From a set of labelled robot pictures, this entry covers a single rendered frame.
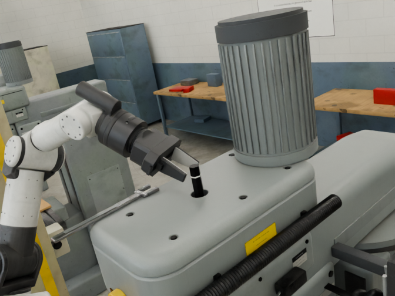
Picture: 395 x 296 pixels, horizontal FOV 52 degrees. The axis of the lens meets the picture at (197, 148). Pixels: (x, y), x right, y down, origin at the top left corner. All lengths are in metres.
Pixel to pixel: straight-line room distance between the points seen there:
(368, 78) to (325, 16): 0.95
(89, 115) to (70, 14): 9.70
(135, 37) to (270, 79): 7.34
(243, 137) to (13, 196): 0.59
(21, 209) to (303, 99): 0.73
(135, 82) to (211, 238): 7.47
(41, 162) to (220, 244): 0.55
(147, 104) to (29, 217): 7.25
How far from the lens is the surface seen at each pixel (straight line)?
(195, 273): 0.73
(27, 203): 1.12
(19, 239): 1.13
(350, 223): 1.15
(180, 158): 0.87
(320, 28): 5.63
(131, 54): 8.08
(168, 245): 0.71
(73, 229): 0.83
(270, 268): 0.90
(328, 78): 5.70
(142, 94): 8.22
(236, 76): 0.88
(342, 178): 1.15
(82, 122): 0.87
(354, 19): 5.39
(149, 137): 0.85
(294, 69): 0.88
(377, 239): 1.26
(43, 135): 1.04
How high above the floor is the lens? 2.27
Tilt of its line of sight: 20 degrees down
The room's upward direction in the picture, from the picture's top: 11 degrees counter-clockwise
